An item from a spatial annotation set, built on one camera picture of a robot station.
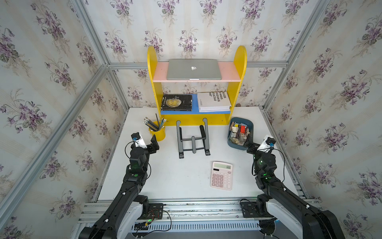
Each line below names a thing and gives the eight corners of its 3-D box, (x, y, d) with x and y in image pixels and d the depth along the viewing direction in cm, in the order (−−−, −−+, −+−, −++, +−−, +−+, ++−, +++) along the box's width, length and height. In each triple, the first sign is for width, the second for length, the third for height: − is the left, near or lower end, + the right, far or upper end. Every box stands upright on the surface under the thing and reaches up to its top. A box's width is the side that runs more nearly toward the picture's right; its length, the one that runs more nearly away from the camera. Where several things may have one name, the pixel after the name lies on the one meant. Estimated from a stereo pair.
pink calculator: (209, 186, 83) (210, 185, 80) (212, 163, 92) (212, 160, 89) (230, 191, 82) (232, 189, 79) (231, 166, 91) (232, 164, 88)
